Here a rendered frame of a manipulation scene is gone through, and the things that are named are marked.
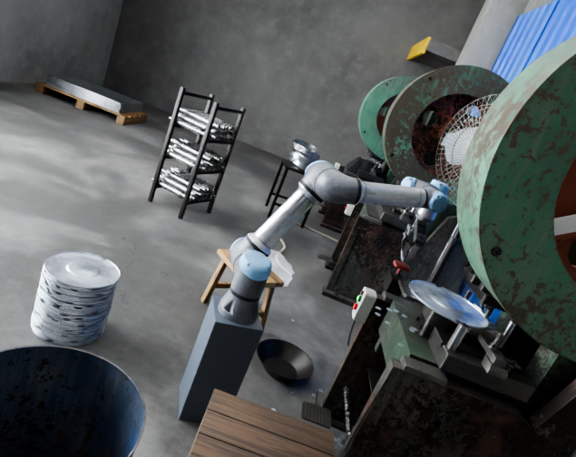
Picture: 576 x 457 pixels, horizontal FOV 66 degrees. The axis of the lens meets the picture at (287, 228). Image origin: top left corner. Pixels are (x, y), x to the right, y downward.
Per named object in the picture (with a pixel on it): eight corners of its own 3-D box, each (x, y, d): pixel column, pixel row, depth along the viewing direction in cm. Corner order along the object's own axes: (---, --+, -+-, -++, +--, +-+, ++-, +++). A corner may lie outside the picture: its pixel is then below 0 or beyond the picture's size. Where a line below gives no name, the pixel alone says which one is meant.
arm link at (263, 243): (226, 269, 162) (331, 161, 156) (221, 251, 176) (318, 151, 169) (249, 286, 168) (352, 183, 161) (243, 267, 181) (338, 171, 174)
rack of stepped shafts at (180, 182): (184, 221, 349) (222, 104, 321) (141, 197, 363) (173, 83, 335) (214, 215, 388) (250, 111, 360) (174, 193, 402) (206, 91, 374)
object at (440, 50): (422, 52, 623) (430, 33, 615) (406, 59, 742) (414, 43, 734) (482, 76, 625) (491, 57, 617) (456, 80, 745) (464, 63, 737)
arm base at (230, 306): (219, 319, 155) (228, 296, 152) (216, 296, 168) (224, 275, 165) (258, 327, 159) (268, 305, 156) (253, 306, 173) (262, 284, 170)
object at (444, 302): (403, 273, 169) (404, 271, 169) (472, 300, 170) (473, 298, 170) (417, 307, 142) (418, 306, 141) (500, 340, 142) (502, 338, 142)
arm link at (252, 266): (232, 295, 153) (245, 261, 149) (228, 276, 165) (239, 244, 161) (264, 301, 158) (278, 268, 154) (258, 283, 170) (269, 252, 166)
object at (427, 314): (388, 325, 153) (405, 293, 149) (384, 307, 166) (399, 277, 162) (455, 352, 153) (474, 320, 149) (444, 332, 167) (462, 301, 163)
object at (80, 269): (90, 297, 168) (91, 296, 168) (26, 266, 172) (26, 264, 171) (132, 273, 196) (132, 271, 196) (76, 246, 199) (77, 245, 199)
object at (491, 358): (486, 373, 134) (503, 345, 131) (470, 344, 150) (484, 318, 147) (504, 380, 134) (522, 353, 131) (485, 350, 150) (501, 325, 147)
